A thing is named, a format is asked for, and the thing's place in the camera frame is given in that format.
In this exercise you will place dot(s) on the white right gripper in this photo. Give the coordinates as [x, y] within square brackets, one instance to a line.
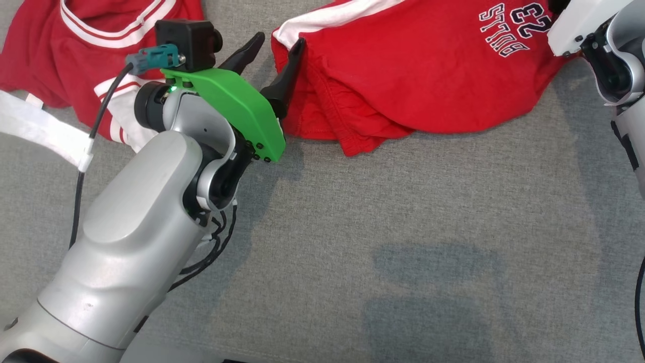
[584, 22]

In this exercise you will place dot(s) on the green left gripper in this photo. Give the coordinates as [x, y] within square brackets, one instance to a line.
[237, 101]

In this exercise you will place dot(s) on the red shorts with white stripes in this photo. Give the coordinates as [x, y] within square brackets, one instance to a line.
[428, 75]

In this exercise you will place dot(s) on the red jersey with white sleeves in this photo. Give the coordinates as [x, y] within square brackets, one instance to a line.
[35, 55]

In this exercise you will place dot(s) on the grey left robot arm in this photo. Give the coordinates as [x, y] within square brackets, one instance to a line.
[131, 242]

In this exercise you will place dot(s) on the teal left camera connector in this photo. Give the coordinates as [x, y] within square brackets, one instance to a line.
[156, 56]

